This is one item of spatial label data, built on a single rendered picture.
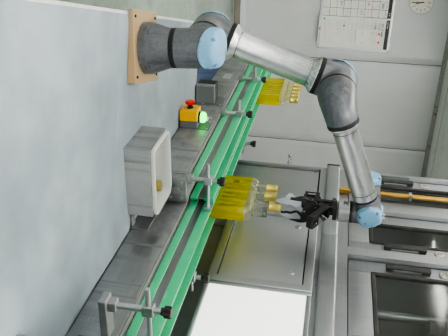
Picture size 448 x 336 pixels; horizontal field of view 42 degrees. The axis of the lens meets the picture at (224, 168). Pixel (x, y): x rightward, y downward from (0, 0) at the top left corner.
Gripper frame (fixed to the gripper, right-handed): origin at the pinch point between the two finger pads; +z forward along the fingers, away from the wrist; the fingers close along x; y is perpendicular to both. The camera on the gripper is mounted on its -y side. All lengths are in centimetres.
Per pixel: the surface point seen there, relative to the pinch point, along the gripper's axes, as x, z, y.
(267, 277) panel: -11.9, 0.5, -24.4
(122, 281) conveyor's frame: 7, 36, -58
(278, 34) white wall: -95, 58, 582
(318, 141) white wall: -242, -5, 580
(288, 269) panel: -12.0, -5.8, -18.4
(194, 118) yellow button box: 19.6, 36.2, 26.4
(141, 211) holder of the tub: 14, 38, -33
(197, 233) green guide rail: 5.1, 22.5, -28.6
